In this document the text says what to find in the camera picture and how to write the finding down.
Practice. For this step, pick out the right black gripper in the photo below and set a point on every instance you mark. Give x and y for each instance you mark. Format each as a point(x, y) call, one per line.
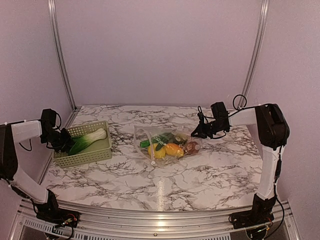
point(203, 135)

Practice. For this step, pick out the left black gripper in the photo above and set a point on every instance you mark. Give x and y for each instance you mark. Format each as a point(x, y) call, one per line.
point(67, 140)

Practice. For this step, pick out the fake bok choy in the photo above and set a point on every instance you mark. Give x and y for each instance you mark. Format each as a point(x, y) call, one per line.
point(86, 140)

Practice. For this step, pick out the green plastic basket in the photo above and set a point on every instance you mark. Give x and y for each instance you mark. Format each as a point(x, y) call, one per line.
point(92, 144)

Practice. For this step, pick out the clear zip top bag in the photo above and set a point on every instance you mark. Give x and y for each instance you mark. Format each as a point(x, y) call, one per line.
point(181, 137)

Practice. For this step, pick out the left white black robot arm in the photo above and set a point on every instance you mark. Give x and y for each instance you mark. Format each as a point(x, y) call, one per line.
point(47, 129)

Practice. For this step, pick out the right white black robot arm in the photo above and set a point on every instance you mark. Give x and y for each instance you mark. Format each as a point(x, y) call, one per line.
point(273, 133)

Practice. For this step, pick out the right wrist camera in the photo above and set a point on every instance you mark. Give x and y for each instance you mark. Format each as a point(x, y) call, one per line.
point(201, 116)

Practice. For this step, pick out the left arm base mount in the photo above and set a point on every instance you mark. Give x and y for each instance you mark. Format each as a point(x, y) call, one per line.
point(60, 217)

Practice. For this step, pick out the front aluminium rail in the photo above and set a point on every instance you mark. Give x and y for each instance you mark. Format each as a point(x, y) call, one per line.
point(100, 223)

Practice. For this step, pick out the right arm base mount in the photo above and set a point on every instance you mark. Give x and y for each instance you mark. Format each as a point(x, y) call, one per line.
point(248, 218)

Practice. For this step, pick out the left aluminium frame post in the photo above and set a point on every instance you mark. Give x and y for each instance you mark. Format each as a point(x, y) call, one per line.
point(59, 52)

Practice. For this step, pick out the aluminium frame post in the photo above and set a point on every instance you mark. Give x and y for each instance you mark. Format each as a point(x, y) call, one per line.
point(59, 52)
point(261, 28)

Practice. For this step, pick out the right aluminium frame post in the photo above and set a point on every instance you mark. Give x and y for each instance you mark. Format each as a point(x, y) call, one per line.
point(261, 28)

